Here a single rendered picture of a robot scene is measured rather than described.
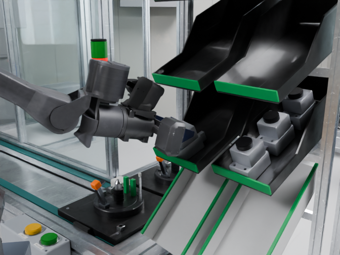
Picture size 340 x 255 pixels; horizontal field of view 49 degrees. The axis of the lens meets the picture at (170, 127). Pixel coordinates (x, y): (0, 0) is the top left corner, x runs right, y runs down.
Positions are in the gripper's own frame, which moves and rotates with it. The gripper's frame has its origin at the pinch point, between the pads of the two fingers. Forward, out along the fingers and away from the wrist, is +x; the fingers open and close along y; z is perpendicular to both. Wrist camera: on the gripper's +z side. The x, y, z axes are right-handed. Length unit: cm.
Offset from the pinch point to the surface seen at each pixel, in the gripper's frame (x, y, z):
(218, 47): 11.3, 4.6, 17.8
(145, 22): 69, 136, 29
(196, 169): 3.3, -6.8, -6.1
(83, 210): 0.2, 29.1, -32.5
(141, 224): 9.2, 13.9, -29.3
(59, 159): 9, 74, -34
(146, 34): 71, 135, 23
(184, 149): 3.4, -2.0, -3.8
